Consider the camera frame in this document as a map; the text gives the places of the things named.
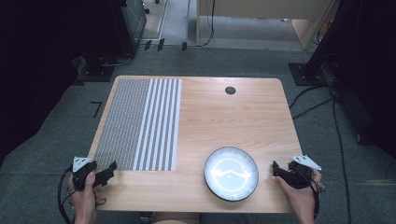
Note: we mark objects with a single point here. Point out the person's left hand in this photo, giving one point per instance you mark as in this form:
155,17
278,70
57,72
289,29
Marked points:
84,199

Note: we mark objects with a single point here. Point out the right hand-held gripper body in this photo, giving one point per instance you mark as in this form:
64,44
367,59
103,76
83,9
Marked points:
300,175

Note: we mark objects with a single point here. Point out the black tape strip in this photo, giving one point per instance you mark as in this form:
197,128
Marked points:
148,44
161,44

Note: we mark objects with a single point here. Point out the black stand base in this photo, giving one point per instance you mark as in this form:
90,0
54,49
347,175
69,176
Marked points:
96,73
303,76

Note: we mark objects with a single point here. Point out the light wooden desk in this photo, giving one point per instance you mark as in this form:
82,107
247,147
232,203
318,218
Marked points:
258,9

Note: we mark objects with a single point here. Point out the person's right hand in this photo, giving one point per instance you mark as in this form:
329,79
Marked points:
299,199

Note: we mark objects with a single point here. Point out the dark green cabinet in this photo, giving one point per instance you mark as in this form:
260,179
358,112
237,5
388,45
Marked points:
134,21

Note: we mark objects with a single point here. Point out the black chair caster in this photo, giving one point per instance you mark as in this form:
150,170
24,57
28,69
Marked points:
146,8

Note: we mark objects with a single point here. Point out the grey white striped placemat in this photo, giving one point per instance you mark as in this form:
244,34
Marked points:
137,124

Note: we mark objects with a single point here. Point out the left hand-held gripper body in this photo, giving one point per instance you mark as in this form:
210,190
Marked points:
81,174

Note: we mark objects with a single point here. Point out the black curtain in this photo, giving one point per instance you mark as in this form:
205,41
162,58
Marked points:
367,62
34,68

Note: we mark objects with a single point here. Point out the white plate with black rim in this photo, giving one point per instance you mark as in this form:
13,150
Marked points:
231,174

